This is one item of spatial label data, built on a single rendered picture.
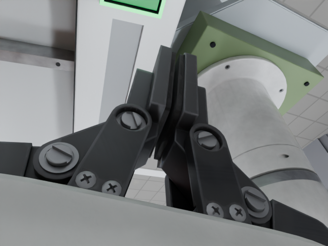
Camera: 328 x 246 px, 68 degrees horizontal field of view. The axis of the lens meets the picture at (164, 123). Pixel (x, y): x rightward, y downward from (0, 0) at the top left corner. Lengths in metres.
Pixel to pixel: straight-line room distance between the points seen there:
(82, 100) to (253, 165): 0.22
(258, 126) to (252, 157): 0.05
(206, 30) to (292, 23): 0.17
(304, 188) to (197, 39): 0.24
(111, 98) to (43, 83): 0.20
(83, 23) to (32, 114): 0.33
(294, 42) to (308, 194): 0.29
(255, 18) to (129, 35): 0.25
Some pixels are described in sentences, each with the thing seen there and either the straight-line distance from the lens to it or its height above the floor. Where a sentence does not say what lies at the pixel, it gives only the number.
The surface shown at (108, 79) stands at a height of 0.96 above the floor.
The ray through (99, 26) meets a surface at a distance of 0.25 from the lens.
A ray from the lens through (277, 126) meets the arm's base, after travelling 0.36.
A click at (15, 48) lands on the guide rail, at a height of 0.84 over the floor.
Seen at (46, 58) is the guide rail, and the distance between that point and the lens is 0.42.
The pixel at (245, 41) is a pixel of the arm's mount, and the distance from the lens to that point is 0.40.
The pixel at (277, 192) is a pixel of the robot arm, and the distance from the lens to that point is 0.30.
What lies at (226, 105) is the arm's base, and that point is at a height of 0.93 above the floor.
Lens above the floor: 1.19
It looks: 42 degrees down
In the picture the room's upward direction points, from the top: 171 degrees clockwise
